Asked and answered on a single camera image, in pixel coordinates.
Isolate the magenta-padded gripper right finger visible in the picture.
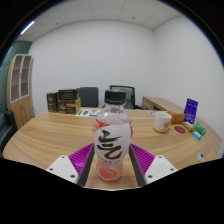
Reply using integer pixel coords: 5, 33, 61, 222
128, 143, 179, 187

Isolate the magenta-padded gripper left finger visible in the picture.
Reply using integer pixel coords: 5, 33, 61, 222
45, 143, 96, 187

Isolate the clear pink drink bottle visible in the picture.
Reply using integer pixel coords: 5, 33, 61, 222
92, 88, 134, 182

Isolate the flat round red coaster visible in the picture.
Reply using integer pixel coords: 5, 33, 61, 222
173, 124, 187, 135

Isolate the white printed mug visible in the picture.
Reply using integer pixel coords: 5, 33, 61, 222
153, 110, 173, 134

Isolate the small blue box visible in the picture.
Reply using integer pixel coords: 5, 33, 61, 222
191, 130, 203, 141

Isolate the small yellow box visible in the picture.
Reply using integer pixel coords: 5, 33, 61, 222
181, 121, 197, 133

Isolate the orange cardboard box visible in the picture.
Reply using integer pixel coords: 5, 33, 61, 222
167, 110, 186, 125

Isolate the green flat box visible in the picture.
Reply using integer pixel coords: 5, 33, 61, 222
192, 122, 207, 136

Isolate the brown cardboard box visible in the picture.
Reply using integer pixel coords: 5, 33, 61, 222
58, 97, 82, 115

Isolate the purple standing pouch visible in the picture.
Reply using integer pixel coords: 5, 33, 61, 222
183, 97, 199, 125

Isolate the small dark brown box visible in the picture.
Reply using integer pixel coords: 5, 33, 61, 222
45, 92, 59, 113

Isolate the black armchair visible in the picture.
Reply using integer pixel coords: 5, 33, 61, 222
0, 110, 18, 155

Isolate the grey office chair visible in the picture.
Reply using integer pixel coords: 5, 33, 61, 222
78, 86, 100, 108

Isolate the black mesh office chair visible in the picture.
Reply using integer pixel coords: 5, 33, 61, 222
101, 84, 143, 110

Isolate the wooden glass-door cabinet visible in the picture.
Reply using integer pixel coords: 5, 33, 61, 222
6, 53, 35, 130

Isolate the ceiling light panel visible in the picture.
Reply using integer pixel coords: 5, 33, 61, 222
19, 20, 36, 36

